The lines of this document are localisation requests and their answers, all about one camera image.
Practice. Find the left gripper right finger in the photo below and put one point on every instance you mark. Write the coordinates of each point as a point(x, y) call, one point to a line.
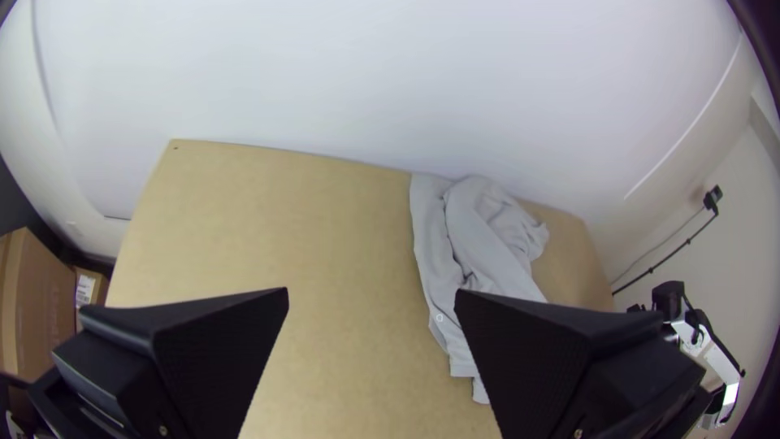
point(548, 366)

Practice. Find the large cardboard box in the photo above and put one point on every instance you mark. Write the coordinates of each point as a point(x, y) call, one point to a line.
point(33, 305)

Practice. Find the small cardboard box with label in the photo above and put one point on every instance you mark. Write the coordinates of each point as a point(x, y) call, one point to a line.
point(91, 292)

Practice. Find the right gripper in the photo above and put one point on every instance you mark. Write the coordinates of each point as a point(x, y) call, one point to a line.
point(668, 299)

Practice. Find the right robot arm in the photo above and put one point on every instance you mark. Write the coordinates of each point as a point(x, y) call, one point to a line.
point(710, 356)

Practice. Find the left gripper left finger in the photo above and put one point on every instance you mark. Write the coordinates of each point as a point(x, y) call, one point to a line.
point(201, 360)

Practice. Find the grey t-shirt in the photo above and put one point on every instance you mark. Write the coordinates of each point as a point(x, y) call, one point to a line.
point(475, 244)

